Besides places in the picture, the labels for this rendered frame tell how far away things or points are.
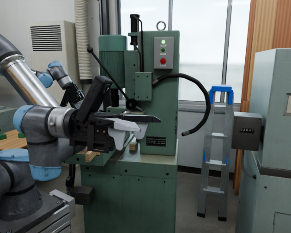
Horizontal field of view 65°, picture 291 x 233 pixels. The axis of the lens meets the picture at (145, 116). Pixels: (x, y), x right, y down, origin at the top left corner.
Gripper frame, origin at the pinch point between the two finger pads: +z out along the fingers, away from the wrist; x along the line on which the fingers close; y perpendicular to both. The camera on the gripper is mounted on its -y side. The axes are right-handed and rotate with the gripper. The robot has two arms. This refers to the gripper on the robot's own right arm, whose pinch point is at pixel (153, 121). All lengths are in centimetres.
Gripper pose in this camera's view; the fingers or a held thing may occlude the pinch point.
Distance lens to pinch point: 49.0
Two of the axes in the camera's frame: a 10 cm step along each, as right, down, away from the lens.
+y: -0.4, 9.9, 1.1
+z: 9.5, 0.8, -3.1
